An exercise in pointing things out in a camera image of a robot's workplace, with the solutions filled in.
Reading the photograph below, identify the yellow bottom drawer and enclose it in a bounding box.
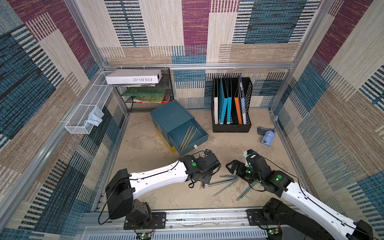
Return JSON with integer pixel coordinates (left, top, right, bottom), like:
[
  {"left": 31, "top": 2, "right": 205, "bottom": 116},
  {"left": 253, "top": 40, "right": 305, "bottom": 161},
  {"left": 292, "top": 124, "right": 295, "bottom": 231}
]
[{"left": 155, "top": 129, "right": 176, "bottom": 153}]

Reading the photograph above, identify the teal drawer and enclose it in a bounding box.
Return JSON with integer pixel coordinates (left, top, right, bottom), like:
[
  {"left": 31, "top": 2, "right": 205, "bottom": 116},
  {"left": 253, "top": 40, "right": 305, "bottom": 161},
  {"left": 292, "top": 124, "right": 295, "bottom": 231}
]
[{"left": 168, "top": 119, "right": 209, "bottom": 157}]

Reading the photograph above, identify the teal drawer cabinet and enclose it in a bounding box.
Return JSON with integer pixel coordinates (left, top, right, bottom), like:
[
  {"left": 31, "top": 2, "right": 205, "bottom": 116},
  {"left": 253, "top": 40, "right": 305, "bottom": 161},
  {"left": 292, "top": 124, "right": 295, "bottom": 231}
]
[{"left": 151, "top": 101, "right": 195, "bottom": 147}]

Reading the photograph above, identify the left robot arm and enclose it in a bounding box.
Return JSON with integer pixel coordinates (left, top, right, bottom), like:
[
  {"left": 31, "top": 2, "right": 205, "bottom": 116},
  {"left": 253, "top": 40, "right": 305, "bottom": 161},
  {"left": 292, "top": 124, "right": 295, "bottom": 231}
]
[{"left": 104, "top": 150, "right": 221, "bottom": 230}]

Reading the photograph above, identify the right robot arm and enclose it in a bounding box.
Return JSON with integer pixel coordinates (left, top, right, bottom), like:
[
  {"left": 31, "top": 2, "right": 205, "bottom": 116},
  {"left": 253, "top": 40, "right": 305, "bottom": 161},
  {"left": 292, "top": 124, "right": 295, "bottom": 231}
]
[{"left": 226, "top": 150, "right": 375, "bottom": 240}]

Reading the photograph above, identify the teal pencil pair right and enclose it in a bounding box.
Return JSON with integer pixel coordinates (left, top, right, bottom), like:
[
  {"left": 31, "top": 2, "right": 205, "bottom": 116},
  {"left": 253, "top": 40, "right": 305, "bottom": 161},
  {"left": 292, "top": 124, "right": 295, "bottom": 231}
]
[{"left": 236, "top": 182, "right": 258, "bottom": 201}]

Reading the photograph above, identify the teal pencil diagonal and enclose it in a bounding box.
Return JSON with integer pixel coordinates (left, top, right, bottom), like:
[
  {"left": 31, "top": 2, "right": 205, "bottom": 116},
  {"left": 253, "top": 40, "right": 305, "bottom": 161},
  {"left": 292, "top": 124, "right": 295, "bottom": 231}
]
[{"left": 212, "top": 178, "right": 239, "bottom": 198}]

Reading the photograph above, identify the teal pencil pair horizontal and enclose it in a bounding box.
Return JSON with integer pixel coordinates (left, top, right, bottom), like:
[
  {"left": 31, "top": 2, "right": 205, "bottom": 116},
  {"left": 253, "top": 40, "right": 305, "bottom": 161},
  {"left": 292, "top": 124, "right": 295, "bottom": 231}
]
[{"left": 220, "top": 175, "right": 240, "bottom": 178}]

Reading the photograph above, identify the blue white stapler device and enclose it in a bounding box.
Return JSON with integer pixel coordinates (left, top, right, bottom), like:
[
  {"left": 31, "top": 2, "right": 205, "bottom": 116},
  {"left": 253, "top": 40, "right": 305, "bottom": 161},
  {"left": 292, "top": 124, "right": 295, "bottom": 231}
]
[{"left": 257, "top": 116, "right": 279, "bottom": 147}]

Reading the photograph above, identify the black mesh file organizer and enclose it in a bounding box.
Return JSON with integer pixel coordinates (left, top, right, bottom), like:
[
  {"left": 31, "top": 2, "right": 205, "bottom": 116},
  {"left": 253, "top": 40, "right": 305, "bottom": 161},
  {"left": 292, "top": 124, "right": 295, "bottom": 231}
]
[{"left": 211, "top": 76, "right": 253, "bottom": 133}]

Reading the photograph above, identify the orange folder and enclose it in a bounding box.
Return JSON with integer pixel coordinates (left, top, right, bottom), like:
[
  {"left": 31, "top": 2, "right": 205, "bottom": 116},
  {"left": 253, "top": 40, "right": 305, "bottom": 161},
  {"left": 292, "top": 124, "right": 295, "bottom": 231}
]
[{"left": 235, "top": 97, "right": 243, "bottom": 125}]

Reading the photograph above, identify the teal folder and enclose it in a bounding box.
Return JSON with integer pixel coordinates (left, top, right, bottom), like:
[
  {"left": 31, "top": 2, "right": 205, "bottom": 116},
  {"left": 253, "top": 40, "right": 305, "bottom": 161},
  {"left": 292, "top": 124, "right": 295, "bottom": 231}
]
[{"left": 219, "top": 78, "right": 228, "bottom": 125}]

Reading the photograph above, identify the green book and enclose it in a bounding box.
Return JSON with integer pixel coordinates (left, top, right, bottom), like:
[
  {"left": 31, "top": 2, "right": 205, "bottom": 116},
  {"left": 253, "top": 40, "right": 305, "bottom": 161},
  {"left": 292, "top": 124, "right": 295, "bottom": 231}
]
[{"left": 122, "top": 87, "right": 168, "bottom": 97}]

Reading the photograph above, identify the light blue cloth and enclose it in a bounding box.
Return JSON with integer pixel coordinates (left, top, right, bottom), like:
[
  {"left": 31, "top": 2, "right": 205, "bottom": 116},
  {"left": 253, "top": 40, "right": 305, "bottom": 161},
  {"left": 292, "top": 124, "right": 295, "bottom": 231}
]
[{"left": 85, "top": 106, "right": 105, "bottom": 128}]

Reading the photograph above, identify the white FOLIO box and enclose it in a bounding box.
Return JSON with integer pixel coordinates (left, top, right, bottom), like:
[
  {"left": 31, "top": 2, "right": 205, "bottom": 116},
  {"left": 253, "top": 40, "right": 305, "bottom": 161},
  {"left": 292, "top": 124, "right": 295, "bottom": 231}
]
[{"left": 106, "top": 69, "right": 162, "bottom": 85}]

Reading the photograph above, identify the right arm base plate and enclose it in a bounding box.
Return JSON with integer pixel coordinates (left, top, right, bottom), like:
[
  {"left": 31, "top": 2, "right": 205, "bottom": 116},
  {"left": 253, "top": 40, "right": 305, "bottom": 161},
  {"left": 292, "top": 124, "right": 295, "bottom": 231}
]
[{"left": 246, "top": 209, "right": 279, "bottom": 227}]

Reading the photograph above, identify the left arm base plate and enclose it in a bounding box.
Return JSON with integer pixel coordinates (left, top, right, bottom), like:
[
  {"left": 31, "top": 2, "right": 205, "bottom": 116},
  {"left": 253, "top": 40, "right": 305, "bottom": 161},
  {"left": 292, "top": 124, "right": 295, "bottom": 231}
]
[{"left": 123, "top": 212, "right": 167, "bottom": 231}]

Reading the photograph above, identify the black wire shelf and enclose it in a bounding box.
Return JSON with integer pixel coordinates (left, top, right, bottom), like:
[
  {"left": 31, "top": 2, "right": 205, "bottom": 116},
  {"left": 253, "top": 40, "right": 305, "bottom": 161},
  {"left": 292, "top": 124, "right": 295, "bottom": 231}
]
[{"left": 115, "top": 68, "right": 176, "bottom": 114}]

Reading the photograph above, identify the white wire basket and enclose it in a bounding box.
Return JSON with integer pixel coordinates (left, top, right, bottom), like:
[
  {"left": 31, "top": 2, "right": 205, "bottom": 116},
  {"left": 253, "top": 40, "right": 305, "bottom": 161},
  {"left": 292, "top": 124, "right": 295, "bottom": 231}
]
[{"left": 65, "top": 84, "right": 113, "bottom": 135}]

